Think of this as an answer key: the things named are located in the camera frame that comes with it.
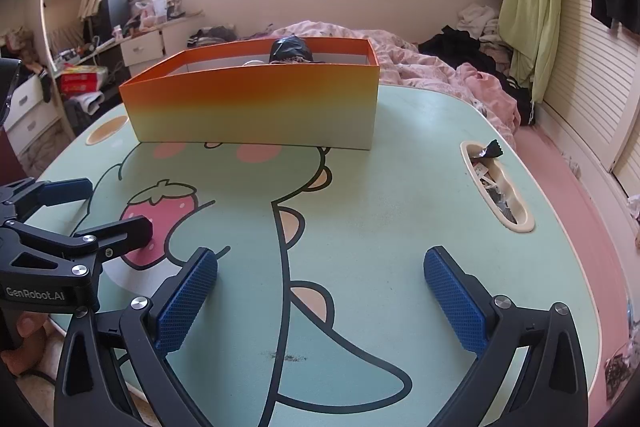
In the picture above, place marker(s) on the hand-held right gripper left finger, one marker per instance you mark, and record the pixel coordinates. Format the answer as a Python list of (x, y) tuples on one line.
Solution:
[(185, 302)]

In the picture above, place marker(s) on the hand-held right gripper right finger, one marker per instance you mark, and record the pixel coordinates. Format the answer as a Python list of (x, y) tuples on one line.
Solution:
[(455, 302)]

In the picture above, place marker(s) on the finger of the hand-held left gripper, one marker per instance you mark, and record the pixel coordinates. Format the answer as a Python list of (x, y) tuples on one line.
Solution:
[(120, 234), (60, 192)]

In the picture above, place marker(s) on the orange gradient cardboard box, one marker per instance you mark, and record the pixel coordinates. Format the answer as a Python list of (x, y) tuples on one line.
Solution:
[(250, 107)]

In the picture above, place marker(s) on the black plush toy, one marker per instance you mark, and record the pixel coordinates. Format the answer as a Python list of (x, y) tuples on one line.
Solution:
[(290, 50)]

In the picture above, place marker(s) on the green cartoon desktop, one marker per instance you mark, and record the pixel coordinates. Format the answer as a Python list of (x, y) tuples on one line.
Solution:
[(400, 207)]

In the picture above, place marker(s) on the person's left hand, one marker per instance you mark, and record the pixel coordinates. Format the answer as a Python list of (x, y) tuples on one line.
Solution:
[(30, 327)]

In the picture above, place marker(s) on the white drawer cabinet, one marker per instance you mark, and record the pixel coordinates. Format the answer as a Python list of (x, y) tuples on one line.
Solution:
[(27, 112)]

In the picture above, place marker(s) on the red cardboard box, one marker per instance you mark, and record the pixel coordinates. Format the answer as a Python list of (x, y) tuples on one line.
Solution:
[(82, 79)]

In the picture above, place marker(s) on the black candy wrapper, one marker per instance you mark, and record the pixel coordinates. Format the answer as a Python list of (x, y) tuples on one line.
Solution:
[(487, 150)]

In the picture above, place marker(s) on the white desk drawer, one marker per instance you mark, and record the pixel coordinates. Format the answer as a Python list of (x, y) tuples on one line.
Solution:
[(142, 49)]

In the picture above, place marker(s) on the black monitor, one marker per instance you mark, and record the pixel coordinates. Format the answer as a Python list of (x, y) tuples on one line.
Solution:
[(117, 14)]

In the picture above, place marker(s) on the white cup with straw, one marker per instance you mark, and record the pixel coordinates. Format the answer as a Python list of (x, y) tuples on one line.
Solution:
[(160, 7)]

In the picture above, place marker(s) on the pink quilt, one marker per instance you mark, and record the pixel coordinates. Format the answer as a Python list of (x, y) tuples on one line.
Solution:
[(400, 57)]

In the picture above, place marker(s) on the black clothes pile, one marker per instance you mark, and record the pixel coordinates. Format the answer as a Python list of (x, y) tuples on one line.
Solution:
[(450, 44)]

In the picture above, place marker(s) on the white slatted panel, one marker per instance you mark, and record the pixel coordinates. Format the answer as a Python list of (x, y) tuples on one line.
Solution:
[(590, 82)]

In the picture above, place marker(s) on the white clothes pile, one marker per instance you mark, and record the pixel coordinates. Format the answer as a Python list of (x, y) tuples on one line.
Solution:
[(477, 19)]

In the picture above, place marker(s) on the green curtain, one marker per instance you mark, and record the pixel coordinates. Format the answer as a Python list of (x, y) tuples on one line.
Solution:
[(530, 7)]

